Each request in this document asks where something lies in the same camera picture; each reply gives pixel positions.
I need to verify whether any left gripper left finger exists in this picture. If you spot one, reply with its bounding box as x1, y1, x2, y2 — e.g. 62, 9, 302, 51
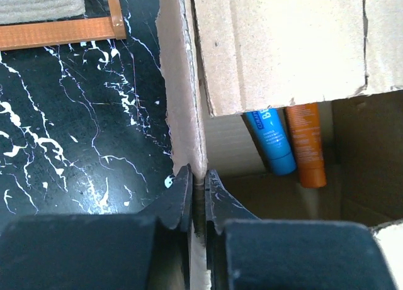
141, 165, 193, 289

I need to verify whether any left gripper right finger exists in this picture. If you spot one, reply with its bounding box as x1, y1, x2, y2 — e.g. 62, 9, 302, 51
205, 170, 258, 289

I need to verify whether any brown cardboard express box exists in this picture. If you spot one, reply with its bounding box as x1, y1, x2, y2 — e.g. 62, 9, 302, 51
156, 0, 402, 287

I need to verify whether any blue tube in box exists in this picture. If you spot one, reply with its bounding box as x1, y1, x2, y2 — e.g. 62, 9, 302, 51
245, 109, 297, 176

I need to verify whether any orange tube in box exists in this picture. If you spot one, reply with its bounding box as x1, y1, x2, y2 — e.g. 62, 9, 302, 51
285, 103, 327, 189

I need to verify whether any orange wooden shelf rack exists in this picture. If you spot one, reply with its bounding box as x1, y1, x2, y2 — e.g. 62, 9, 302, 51
1, 0, 127, 51

